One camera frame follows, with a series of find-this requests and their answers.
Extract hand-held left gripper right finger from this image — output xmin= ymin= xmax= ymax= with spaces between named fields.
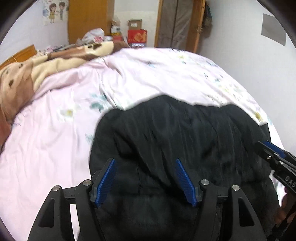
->
xmin=175 ymin=158 xmax=265 ymax=241

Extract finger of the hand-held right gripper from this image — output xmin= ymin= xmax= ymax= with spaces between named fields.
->
xmin=264 ymin=140 xmax=287 ymax=160
xmin=255 ymin=141 xmax=278 ymax=164

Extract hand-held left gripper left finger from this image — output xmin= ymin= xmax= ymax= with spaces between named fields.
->
xmin=27 ymin=158 xmax=116 ymax=241

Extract black puffer jacket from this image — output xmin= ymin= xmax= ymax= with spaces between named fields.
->
xmin=89 ymin=95 xmax=281 ymax=241

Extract person's right hand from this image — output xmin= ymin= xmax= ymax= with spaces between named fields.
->
xmin=276 ymin=189 xmax=294 ymax=223

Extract bed with pink floral sheet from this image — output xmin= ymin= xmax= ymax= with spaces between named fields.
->
xmin=0 ymin=47 xmax=285 ymax=234

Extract brown dog print blanket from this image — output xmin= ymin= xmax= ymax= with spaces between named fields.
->
xmin=0 ymin=40 xmax=130 ymax=149

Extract hanging bags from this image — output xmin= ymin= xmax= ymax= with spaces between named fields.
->
xmin=200 ymin=3 xmax=213 ymax=35

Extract white plastic bag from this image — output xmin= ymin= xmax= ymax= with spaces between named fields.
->
xmin=82 ymin=28 xmax=105 ymax=43

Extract large red box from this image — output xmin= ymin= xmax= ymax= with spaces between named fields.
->
xmin=128 ymin=29 xmax=148 ymax=45

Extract wooden headboard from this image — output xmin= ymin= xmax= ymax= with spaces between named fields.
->
xmin=0 ymin=44 xmax=37 ymax=70

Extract wooden framed door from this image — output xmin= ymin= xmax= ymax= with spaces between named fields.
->
xmin=154 ymin=0 xmax=206 ymax=54

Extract wooden wardrobe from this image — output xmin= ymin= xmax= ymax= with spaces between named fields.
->
xmin=68 ymin=0 xmax=115 ymax=44

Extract grey wall panel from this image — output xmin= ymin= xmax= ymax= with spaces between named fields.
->
xmin=261 ymin=13 xmax=287 ymax=46

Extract cartoon couple wall sticker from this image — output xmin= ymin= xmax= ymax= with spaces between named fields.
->
xmin=42 ymin=0 xmax=69 ymax=25

